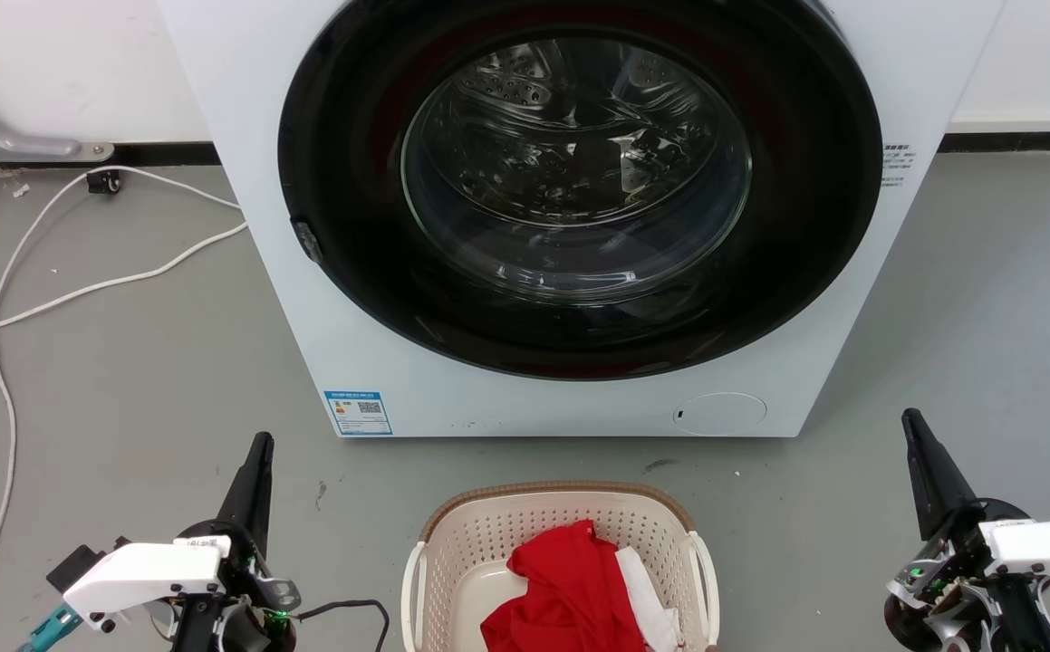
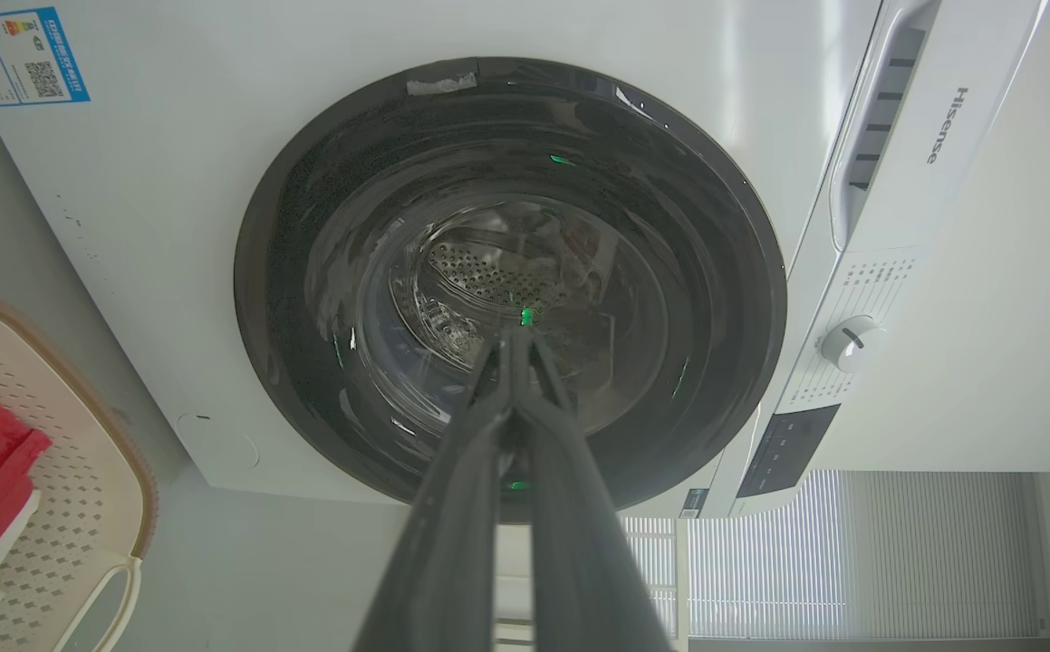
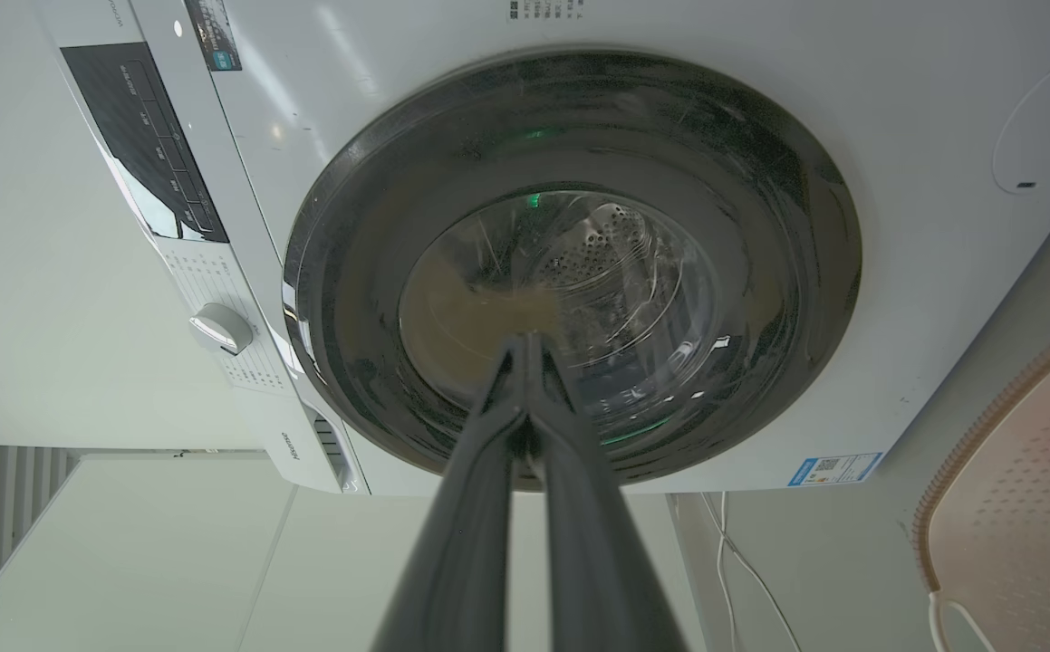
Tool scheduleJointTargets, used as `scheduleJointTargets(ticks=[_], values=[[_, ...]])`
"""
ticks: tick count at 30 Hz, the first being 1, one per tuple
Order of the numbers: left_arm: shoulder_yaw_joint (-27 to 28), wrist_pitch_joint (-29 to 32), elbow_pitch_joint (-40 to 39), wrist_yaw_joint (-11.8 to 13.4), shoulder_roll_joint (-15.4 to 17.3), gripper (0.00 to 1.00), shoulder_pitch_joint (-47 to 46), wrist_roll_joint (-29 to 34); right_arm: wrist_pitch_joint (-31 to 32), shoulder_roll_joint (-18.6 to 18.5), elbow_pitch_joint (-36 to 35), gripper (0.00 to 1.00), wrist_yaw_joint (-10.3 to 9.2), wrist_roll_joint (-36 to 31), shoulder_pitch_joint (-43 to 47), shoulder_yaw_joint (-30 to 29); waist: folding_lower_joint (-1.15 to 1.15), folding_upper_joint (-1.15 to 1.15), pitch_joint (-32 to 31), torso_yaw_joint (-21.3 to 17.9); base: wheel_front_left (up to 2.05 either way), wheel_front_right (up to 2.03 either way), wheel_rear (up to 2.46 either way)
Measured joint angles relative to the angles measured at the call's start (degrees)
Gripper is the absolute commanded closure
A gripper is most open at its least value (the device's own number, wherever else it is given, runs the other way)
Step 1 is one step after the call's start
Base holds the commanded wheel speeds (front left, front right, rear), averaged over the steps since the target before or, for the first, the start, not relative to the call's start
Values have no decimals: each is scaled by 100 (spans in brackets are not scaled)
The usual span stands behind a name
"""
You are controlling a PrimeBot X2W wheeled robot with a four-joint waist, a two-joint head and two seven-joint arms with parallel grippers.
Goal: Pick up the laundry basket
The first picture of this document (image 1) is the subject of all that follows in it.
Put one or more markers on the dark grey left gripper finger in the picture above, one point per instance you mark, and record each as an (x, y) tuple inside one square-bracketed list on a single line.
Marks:
[(251, 493)]

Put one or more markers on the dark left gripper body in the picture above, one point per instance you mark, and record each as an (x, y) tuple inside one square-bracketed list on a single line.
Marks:
[(248, 580)]

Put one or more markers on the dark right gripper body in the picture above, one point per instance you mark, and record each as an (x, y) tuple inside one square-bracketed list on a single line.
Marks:
[(946, 566)]

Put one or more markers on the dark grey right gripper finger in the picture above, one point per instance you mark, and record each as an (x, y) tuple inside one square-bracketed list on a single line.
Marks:
[(934, 475)]

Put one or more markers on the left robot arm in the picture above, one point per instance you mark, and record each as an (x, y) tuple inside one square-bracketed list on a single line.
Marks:
[(198, 629)]

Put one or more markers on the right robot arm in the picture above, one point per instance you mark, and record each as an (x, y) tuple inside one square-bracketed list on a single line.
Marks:
[(1032, 620)]

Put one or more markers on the cream plastic laundry basket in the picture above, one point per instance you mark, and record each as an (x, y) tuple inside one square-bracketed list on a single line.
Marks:
[(470, 552)]

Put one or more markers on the blue energy label sticker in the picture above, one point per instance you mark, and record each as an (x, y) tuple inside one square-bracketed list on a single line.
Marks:
[(358, 413)]

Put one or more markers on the white front-load washing machine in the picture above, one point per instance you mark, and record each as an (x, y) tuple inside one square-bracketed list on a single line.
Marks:
[(307, 362)]

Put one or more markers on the round white filter cover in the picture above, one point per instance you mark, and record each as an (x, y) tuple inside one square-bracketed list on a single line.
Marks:
[(720, 413)]

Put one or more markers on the black round washer door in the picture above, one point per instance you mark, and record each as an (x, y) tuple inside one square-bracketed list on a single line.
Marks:
[(352, 226)]

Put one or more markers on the white garment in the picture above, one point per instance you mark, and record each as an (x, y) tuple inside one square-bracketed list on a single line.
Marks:
[(650, 598)]

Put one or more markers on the small printed text label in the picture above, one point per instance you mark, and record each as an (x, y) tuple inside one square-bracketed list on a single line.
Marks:
[(896, 163)]

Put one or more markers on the red garment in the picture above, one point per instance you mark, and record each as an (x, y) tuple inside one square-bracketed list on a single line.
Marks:
[(570, 589)]

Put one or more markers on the small black floor plug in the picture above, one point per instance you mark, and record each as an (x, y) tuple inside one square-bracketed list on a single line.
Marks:
[(104, 182)]

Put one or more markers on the grey metal pipe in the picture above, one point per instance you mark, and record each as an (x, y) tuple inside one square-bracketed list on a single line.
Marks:
[(8, 142)]

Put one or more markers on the steel washer drum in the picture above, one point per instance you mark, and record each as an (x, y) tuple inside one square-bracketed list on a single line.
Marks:
[(524, 91)]

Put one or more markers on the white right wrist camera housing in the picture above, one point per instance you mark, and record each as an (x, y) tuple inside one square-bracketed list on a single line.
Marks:
[(1045, 543)]

